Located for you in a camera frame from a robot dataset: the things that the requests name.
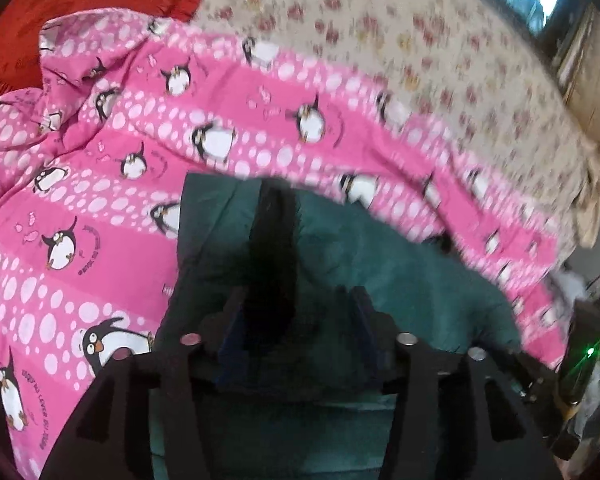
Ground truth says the dark green quilted puffer jacket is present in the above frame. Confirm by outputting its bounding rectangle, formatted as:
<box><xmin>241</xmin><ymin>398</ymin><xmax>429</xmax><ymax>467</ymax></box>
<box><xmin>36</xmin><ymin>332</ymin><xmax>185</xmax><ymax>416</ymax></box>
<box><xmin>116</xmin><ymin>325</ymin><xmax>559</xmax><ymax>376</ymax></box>
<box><xmin>157</xmin><ymin>174</ymin><xmax>520</xmax><ymax>479</ymax></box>

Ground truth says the pink penguin print blanket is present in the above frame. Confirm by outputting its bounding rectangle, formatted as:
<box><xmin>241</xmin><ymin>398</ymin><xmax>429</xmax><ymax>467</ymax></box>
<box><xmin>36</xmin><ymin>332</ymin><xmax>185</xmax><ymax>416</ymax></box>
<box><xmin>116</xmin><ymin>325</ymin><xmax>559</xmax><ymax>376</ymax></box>
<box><xmin>0</xmin><ymin>9</ymin><xmax>565</xmax><ymax>479</ymax></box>

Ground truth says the beige tasselled curtain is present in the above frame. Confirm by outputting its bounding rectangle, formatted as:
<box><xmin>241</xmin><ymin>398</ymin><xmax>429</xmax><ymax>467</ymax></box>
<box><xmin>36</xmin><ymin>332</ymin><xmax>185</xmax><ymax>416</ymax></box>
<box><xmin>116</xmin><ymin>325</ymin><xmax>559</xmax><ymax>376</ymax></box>
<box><xmin>557</xmin><ymin>6</ymin><xmax>600</xmax><ymax>248</ymax></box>

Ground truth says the beige floral bed sheet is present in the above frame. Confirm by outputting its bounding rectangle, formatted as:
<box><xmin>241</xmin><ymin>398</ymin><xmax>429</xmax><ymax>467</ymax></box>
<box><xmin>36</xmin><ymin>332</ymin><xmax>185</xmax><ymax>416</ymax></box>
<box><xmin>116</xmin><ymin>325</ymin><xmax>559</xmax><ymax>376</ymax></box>
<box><xmin>195</xmin><ymin>0</ymin><xmax>586</xmax><ymax>259</ymax></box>

